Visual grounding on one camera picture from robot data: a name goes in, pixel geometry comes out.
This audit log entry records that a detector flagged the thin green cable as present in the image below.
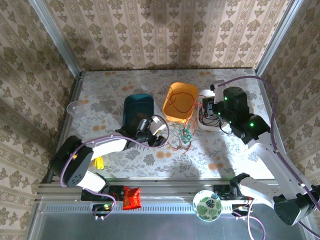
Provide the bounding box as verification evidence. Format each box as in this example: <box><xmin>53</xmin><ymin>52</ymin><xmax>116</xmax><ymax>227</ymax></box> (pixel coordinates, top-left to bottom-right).
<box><xmin>172</xmin><ymin>122</ymin><xmax>194</xmax><ymax>145</ymax></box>

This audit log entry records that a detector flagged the thin black cable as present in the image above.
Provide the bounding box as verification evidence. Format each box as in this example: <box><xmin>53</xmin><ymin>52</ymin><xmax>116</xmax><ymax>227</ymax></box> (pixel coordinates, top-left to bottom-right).
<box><xmin>199</xmin><ymin>114</ymin><xmax>233</xmax><ymax>136</ymax></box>

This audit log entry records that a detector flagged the teal plastic bin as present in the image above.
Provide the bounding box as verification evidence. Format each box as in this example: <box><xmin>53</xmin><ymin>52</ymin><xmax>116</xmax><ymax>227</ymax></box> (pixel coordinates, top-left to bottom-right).
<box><xmin>123</xmin><ymin>93</ymin><xmax>155</xmax><ymax>128</ymax></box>

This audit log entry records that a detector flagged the white plastic bin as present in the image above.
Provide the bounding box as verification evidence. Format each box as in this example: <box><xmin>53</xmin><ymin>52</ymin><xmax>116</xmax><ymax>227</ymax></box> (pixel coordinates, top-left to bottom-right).
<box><xmin>197</xmin><ymin>89</ymin><xmax>226</xmax><ymax>131</ymax></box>

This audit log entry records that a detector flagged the orange plastic bin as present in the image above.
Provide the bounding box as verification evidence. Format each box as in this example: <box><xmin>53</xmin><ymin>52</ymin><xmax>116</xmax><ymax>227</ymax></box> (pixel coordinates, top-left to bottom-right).
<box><xmin>162</xmin><ymin>82</ymin><xmax>199</xmax><ymax>124</ymax></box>

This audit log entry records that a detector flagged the yellow rubber toy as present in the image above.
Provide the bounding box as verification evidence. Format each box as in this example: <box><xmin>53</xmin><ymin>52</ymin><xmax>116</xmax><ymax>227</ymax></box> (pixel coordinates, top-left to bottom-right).
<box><xmin>93</xmin><ymin>156</ymin><xmax>105</xmax><ymax>170</ymax></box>

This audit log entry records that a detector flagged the floral table mat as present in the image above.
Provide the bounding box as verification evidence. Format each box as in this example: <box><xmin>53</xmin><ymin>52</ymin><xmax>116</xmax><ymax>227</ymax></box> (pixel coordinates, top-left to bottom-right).
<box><xmin>58</xmin><ymin>69</ymin><xmax>278</xmax><ymax>180</ymax></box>

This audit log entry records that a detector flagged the red foil snack packet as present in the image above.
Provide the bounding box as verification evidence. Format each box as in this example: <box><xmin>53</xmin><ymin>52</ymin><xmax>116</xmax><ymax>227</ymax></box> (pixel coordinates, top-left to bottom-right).
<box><xmin>122</xmin><ymin>186</ymin><xmax>142</xmax><ymax>211</ymax></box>

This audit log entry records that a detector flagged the clear plastic cup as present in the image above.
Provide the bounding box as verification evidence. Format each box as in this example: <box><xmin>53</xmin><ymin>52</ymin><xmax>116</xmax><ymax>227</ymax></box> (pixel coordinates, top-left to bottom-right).
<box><xmin>66</xmin><ymin>101</ymin><xmax>86</xmax><ymax>121</ymax></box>

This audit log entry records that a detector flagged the leaf print bowl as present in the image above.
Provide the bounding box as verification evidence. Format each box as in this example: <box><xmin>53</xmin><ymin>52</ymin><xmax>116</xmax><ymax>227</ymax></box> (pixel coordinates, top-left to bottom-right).
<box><xmin>192</xmin><ymin>189</ymin><xmax>223</xmax><ymax>222</ymax></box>

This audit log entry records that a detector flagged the grey sheet metal tray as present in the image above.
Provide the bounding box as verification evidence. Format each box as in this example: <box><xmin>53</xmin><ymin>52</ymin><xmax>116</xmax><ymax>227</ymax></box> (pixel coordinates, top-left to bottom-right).
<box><xmin>26</xmin><ymin>197</ymin><xmax>318</xmax><ymax>240</ymax></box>

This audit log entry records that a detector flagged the small black controller board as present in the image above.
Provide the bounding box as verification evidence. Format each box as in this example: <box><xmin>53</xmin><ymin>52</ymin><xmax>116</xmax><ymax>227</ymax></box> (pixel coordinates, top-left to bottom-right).
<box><xmin>91</xmin><ymin>203</ymin><xmax>115</xmax><ymax>218</ymax></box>
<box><xmin>231</xmin><ymin>203</ymin><xmax>253</xmax><ymax>216</ymax></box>

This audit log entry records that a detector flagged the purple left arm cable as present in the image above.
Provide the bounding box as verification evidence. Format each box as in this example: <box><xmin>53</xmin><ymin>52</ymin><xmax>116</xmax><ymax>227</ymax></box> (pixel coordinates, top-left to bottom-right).
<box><xmin>59</xmin><ymin>114</ymin><xmax>171</xmax><ymax>222</ymax></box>

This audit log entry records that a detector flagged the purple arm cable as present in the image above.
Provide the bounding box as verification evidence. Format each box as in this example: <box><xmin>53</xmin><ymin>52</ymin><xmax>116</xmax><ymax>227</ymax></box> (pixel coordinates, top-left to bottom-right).
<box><xmin>217</xmin><ymin>76</ymin><xmax>320</xmax><ymax>240</ymax></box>
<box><xmin>59</xmin><ymin>114</ymin><xmax>171</xmax><ymax>222</ymax></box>

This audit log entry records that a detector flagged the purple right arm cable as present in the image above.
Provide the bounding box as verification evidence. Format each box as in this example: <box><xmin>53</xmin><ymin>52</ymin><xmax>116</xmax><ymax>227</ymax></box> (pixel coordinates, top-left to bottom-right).
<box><xmin>217</xmin><ymin>76</ymin><xmax>320</xmax><ymax>240</ymax></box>

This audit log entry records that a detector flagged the aluminium extrusion table frame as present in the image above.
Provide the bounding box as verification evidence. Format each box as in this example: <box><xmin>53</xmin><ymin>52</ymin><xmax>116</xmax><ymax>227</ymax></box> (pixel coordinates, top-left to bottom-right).
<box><xmin>34</xmin><ymin>71</ymin><xmax>310</xmax><ymax>202</ymax></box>

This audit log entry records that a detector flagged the white slotted cable duct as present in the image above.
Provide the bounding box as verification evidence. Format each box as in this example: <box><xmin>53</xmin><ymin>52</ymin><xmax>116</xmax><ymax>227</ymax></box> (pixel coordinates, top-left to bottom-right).
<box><xmin>44</xmin><ymin>203</ymin><xmax>251</xmax><ymax>214</ymax></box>

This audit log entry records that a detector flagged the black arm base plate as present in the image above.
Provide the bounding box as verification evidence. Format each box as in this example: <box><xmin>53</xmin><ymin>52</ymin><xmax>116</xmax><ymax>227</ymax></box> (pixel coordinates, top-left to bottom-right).
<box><xmin>213</xmin><ymin>184</ymin><xmax>260</xmax><ymax>201</ymax></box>
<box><xmin>81</xmin><ymin>184</ymin><xmax>126</xmax><ymax>202</ymax></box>

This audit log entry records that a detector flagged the aluminium frame post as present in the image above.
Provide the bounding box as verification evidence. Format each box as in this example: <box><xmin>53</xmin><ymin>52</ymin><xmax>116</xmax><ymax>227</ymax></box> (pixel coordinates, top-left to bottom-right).
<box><xmin>255</xmin><ymin>0</ymin><xmax>305</xmax><ymax>77</ymax></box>
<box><xmin>27</xmin><ymin>0</ymin><xmax>83</xmax><ymax>78</ymax></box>

